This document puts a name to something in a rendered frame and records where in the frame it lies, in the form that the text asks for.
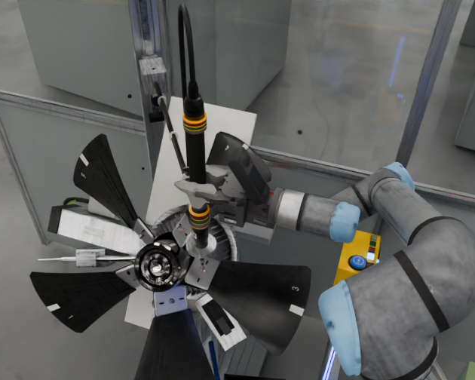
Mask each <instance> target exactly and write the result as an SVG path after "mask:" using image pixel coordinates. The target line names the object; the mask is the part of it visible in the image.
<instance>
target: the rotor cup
mask: <svg viewBox="0 0 475 380"><path fill-rule="evenodd" d="M173 243H175V244H176V245H175V246H172V247H171V246H170V244H173ZM194 259H195V258H194V257H193V256H191V255H189V254H188V253H187V250H184V249H183V247H179V245H178V243H177V242H176V239H175V237H174V236H173V232H172V231H169V232H166V233H163V234H161V235H159V236H158V237H157V238H155V240H154V242H152V243H149V244H146V245H145V246H144V247H142V248H141V249H140V251H139V252H138V253H137V255H136V258H135V260H134V273H135V275H136V279H137V280H138V281H139V283H140V284H141V285H142V286H143V287H144V288H146V289H147V290H150V291H152V292H156V293H162V292H166V291H168V290H170V289H172V288H174V287H175V286H178V285H182V284H184V282H185V276H186V275H187V273H188V270H189V269H190V267H191V265H192V263H193V261H194ZM155 263H159V264H160V265H161V270H160V271H159V272H156V271H154V269H153V265H154V264H155ZM185 270H186V273H184V274H183V275H181V273H182V272H183V271H185Z"/></svg>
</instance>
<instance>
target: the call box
mask: <svg viewBox="0 0 475 380"><path fill-rule="evenodd" d="M371 235H372V234H370V233H367V232H364V231H358V230H356V233H355V236H354V240H353V241H352V242H351V243H349V244H347V243H343V247H342V252H341V255H340V260H339V265H338V268H337V272H336V278H335V281H334V284H333V285H334V286H335V285H336V284H338V283H339V281H340V280H346V279H347V278H349V277H351V276H353V275H355V274H357V273H359V272H360V271H362V270H364V269H366V268H367V262H371V263H374V264H375V263H377V259H378V251H379V246H380V241H381V236H379V235H376V234H373V235H376V236H378V237H377V241H376V246H375V247H374V248H375V253H373V254H374V259H373V260H372V259H368V258H367V254H368V250H369V247H370V245H369V243H370V241H371V240H370V238H371ZM353 256H362V257H363V258H365V260H366V264H365V266H364V267H363V268H355V267H353V266H352V264H351V258H352V257H353Z"/></svg>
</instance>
